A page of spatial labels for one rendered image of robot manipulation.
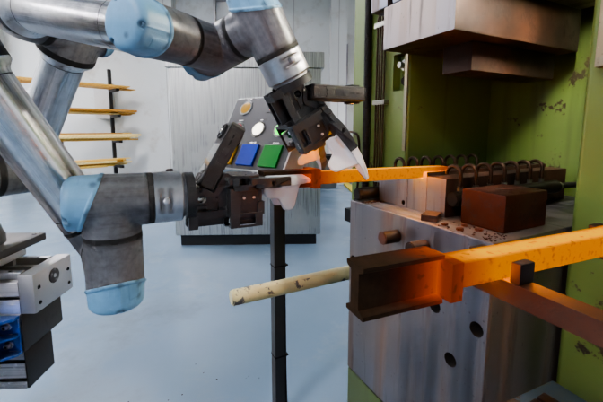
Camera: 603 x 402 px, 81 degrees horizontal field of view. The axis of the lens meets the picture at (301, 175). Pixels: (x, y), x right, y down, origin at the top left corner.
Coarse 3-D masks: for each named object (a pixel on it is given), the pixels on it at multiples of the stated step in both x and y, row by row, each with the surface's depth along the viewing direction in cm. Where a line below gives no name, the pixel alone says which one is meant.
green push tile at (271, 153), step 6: (270, 144) 108; (264, 150) 108; (270, 150) 107; (276, 150) 105; (282, 150) 105; (264, 156) 107; (270, 156) 105; (276, 156) 104; (258, 162) 107; (264, 162) 106; (270, 162) 104; (276, 162) 103; (270, 168) 105
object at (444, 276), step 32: (384, 256) 30; (416, 256) 30; (448, 256) 31; (480, 256) 33; (512, 256) 33; (544, 256) 35; (576, 256) 37; (352, 288) 29; (384, 288) 29; (416, 288) 30; (448, 288) 30
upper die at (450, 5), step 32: (416, 0) 72; (448, 0) 65; (480, 0) 67; (512, 0) 71; (544, 0) 75; (384, 32) 81; (416, 32) 73; (448, 32) 67; (480, 32) 68; (512, 32) 72; (544, 32) 77; (576, 32) 82
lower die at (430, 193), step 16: (432, 176) 72; (448, 176) 72; (464, 176) 72; (480, 176) 73; (496, 176) 75; (512, 176) 77; (544, 176) 83; (560, 176) 86; (384, 192) 85; (400, 192) 80; (416, 192) 75; (432, 192) 71; (448, 192) 69; (560, 192) 87; (416, 208) 75; (432, 208) 72; (448, 208) 69
